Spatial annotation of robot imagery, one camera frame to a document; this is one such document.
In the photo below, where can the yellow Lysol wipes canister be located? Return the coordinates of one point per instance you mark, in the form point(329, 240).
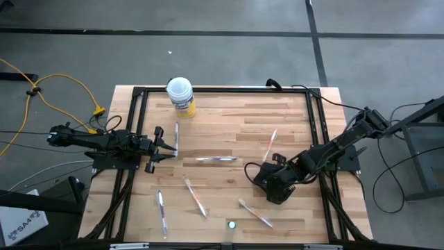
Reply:
point(181, 100)

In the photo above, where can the black metal stand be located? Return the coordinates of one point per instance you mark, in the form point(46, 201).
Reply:
point(414, 163)

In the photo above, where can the black aluminium table frame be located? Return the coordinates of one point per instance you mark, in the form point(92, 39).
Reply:
point(225, 90)

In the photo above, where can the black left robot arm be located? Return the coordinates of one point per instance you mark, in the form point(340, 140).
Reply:
point(104, 140)

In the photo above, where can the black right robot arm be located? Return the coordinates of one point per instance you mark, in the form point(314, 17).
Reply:
point(347, 137)

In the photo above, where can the black floor plate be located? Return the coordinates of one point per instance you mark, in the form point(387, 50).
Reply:
point(19, 77)

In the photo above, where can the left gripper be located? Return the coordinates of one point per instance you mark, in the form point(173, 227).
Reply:
point(152, 147)

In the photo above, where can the silver bracket strip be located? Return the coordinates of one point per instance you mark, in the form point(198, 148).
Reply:
point(129, 246)
point(323, 247)

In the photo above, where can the pen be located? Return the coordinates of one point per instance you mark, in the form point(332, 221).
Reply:
point(176, 137)
point(161, 212)

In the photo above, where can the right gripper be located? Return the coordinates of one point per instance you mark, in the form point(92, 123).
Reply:
point(277, 182)

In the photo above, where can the black stand bar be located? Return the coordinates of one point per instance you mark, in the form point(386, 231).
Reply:
point(34, 205)

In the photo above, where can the white labelled box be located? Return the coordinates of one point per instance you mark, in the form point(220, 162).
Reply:
point(21, 222)

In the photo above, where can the purple toothbrush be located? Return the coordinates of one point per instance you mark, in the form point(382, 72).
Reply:
point(216, 158)

